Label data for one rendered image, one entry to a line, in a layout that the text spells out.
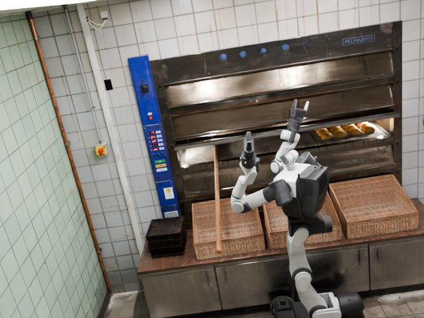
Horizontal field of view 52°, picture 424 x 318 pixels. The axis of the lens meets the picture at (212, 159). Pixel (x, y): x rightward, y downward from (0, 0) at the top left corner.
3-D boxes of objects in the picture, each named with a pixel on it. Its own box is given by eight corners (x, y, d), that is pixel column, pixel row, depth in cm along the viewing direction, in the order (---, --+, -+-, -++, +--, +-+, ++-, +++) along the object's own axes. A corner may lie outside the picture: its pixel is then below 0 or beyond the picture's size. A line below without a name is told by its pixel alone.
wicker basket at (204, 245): (196, 229, 389) (190, 202, 379) (259, 220, 388) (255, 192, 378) (195, 261, 344) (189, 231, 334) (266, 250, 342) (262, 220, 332)
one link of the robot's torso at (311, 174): (335, 205, 291) (332, 155, 278) (315, 230, 266) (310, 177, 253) (294, 199, 308) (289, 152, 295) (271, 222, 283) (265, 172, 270)
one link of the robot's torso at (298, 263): (308, 271, 316) (308, 215, 300) (313, 287, 300) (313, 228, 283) (287, 273, 317) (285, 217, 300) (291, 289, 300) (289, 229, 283)
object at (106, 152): (98, 154, 365) (95, 143, 362) (110, 153, 365) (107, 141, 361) (96, 157, 358) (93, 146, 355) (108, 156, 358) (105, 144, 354)
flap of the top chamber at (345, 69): (168, 109, 351) (164, 84, 350) (392, 74, 343) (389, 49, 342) (167, 108, 346) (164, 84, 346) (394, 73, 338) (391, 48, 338)
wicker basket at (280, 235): (263, 220, 387) (260, 192, 377) (327, 211, 384) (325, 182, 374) (270, 250, 342) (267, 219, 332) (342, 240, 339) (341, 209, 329)
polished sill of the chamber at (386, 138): (181, 170, 377) (180, 165, 376) (390, 138, 369) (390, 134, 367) (180, 172, 372) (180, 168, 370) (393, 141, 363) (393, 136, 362)
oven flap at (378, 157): (185, 195, 379) (182, 172, 378) (393, 165, 371) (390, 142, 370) (185, 196, 374) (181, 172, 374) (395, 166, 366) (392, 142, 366)
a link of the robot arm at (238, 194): (239, 175, 272) (229, 197, 283) (235, 183, 263) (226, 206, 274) (255, 181, 271) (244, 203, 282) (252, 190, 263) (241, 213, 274)
